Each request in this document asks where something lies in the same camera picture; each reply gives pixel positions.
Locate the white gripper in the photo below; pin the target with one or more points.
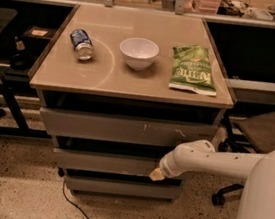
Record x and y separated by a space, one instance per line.
167 167

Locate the grey drawer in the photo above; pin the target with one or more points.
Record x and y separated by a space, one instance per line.
123 129
105 186
105 162

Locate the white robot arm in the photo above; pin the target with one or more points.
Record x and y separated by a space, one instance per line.
256 170

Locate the grey top drawer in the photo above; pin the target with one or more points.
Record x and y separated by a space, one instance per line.
123 129

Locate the grey bottom drawer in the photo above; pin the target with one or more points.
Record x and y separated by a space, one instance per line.
105 186

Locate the grey drawer cabinet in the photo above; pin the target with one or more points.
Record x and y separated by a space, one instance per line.
106 85

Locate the black office chair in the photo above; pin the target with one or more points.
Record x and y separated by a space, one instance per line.
257 132

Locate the green chip bag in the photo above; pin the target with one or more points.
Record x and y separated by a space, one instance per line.
191 70

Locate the white bowl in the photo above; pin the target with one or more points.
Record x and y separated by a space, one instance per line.
138 53

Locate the blue soda can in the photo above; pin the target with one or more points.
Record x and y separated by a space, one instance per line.
82 45

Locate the dark glass bottle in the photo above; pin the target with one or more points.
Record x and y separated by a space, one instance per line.
22 59

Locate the black desk frame left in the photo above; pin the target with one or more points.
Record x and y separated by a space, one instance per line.
22 128

